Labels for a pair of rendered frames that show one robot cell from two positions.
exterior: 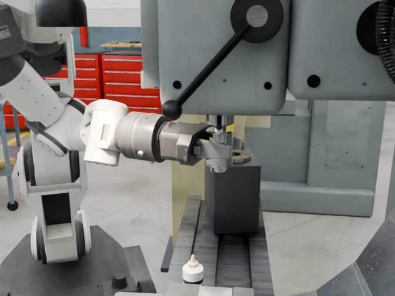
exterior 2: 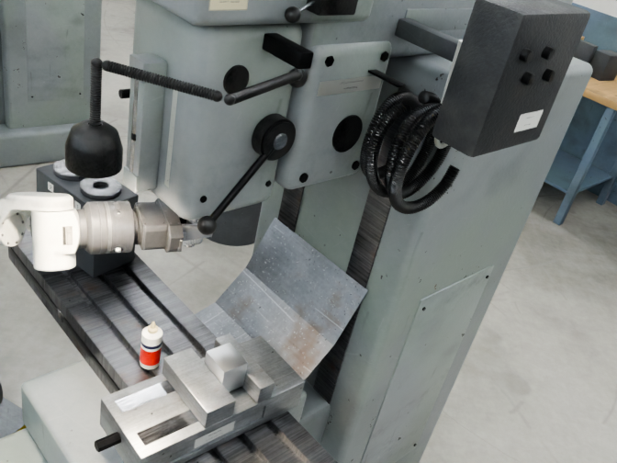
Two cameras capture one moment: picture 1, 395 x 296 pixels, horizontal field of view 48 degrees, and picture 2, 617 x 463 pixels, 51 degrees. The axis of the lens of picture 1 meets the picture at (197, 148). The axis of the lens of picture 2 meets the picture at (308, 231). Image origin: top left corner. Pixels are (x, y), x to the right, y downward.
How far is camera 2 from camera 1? 0.74 m
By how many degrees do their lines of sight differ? 51
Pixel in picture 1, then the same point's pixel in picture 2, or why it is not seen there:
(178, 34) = (209, 157)
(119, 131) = (93, 233)
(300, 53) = (297, 159)
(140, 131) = (119, 230)
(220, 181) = not seen: hidden behind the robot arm
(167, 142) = (152, 235)
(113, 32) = not seen: outside the picture
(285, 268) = not seen: hidden behind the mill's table
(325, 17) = (317, 131)
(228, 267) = (144, 311)
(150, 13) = (151, 122)
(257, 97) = (259, 194)
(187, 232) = (62, 285)
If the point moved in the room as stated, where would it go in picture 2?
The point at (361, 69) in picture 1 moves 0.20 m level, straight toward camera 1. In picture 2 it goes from (330, 162) to (391, 224)
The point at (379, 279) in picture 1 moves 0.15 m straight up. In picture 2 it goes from (280, 282) to (292, 229)
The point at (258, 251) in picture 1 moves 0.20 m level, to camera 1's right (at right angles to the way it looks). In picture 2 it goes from (154, 283) to (219, 258)
